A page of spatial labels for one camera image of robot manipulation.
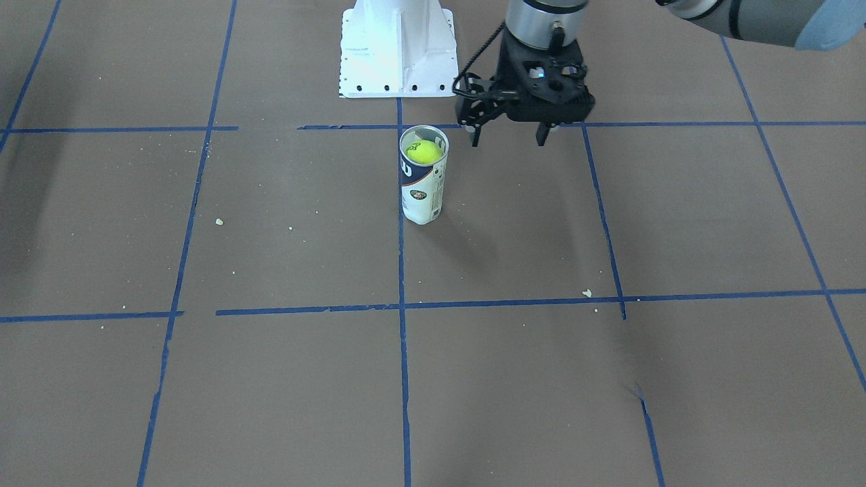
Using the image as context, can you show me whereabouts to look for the yellow tennis ball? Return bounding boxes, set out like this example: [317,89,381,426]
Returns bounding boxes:
[405,139,445,166]

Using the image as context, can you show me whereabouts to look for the black camera cable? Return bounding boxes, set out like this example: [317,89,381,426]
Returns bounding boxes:
[452,22,507,95]

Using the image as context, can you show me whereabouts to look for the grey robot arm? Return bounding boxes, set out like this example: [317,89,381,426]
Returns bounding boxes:
[452,1,864,147]

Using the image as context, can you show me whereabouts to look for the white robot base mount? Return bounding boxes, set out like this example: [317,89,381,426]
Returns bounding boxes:
[338,1,458,99]

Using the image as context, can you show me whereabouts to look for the white tennis ball can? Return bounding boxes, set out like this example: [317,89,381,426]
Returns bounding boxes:
[398,124,449,225]

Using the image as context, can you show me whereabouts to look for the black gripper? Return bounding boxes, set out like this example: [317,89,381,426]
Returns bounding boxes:
[470,30,596,148]

